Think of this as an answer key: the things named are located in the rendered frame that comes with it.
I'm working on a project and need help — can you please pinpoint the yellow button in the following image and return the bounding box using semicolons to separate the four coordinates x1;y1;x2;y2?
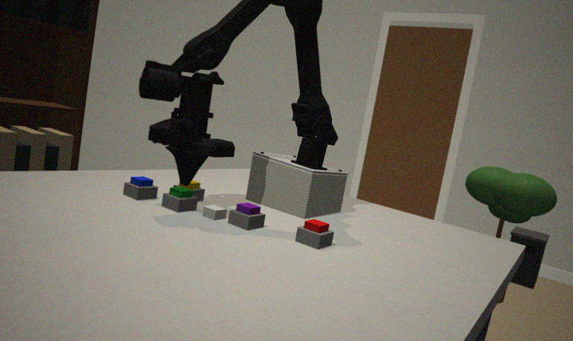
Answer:
173;181;204;201

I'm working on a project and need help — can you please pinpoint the green button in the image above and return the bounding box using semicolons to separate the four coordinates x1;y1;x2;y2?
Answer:
161;187;198;213

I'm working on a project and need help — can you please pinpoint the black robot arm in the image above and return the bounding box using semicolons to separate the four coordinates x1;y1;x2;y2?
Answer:
139;0;338;170

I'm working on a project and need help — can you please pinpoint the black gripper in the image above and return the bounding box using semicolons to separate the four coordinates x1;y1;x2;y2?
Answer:
166;103;235;186

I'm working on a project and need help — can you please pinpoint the purple button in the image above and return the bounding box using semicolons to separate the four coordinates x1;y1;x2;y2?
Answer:
228;203;266;231

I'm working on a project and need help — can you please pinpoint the red button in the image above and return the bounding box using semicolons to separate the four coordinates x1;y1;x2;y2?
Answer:
295;219;334;250

